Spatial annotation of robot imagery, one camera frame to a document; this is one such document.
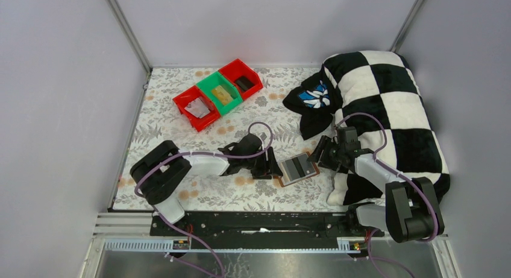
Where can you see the floral table cloth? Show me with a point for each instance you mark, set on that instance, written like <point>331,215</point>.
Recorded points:
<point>263,114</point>

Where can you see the black cap with blue logo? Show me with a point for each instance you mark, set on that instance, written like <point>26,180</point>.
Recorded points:
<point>315,101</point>

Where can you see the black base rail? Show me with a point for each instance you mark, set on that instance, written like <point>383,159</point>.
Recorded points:
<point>265,230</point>

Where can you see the brown leather card holder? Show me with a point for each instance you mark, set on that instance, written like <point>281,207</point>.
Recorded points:
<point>296,169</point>

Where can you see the aluminium frame rails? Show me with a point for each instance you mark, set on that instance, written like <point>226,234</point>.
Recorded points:
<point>130,231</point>

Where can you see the green bin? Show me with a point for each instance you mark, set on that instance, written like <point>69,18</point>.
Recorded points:
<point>216,79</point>

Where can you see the red bin far right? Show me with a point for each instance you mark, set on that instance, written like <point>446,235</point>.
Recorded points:
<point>238,68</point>

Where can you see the red bin near left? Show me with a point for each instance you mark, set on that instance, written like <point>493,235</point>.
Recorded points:
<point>187,96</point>

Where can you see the silver card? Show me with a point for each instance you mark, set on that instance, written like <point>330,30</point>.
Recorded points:
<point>198,108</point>

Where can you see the red bin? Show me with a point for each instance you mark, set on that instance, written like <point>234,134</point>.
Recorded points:
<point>187,96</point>
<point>238,68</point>

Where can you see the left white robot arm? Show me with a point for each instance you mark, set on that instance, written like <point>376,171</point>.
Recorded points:
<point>158,174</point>

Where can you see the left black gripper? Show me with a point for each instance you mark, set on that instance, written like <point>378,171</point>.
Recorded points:
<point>266,164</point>

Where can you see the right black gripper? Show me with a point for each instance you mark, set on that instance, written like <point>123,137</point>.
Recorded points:
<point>329,154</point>

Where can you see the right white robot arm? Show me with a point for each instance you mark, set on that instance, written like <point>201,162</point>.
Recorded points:
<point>410,211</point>

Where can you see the yellow card in green bin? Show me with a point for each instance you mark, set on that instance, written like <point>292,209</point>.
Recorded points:
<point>222,95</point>

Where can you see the checkered black white pillow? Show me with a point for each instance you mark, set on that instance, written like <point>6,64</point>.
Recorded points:
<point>377,94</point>

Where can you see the black item in red bin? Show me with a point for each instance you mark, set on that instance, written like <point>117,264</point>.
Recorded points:
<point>244,83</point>

